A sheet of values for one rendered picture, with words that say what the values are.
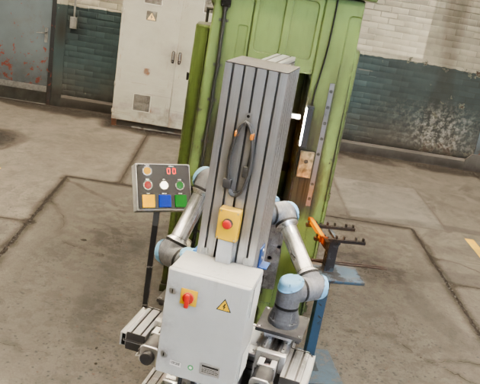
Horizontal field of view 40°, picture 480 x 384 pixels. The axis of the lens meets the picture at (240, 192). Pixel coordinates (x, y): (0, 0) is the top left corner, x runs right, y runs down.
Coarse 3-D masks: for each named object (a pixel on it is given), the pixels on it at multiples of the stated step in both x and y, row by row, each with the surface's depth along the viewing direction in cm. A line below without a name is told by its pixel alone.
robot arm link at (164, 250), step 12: (204, 168) 334; (192, 180) 337; (204, 180) 331; (204, 192) 330; (192, 204) 331; (192, 216) 330; (180, 228) 329; (192, 228) 331; (168, 240) 327; (180, 240) 327; (156, 252) 328; (168, 252) 325; (168, 264) 325
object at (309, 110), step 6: (336, 6) 390; (336, 12) 391; (330, 36) 395; (324, 60) 400; (318, 78) 403; (312, 102) 408; (306, 108) 408; (312, 108) 407; (306, 114) 408; (306, 120) 409; (306, 126) 410; (306, 132) 411; (300, 138) 415; (306, 138) 413; (300, 144) 414; (306, 144) 414
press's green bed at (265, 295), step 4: (264, 288) 428; (260, 292) 430; (264, 292) 429; (268, 292) 429; (272, 292) 429; (260, 296) 430; (264, 296) 430; (268, 296) 430; (260, 300) 431; (264, 300) 431; (268, 300) 431; (260, 304) 432; (264, 304) 432; (268, 304) 433; (260, 308) 433; (264, 308) 433; (256, 312) 438; (260, 312) 434; (256, 316) 438; (260, 316) 435; (256, 320) 436; (256, 324) 437
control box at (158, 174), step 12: (132, 168) 395; (156, 168) 395; (180, 168) 402; (132, 180) 395; (144, 180) 391; (156, 180) 394; (168, 180) 397; (180, 180) 400; (144, 192) 389; (156, 192) 393; (168, 192) 396; (180, 192) 399; (156, 204) 391
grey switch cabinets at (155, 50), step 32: (128, 0) 884; (160, 0) 882; (192, 0) 882; (128, 32) 897; (160, 32) 896; (192, 32) 895; (128, 64) 911; (160, 64) 909; (128, 96) 925; (160, 96) 923; (160, 128) 943
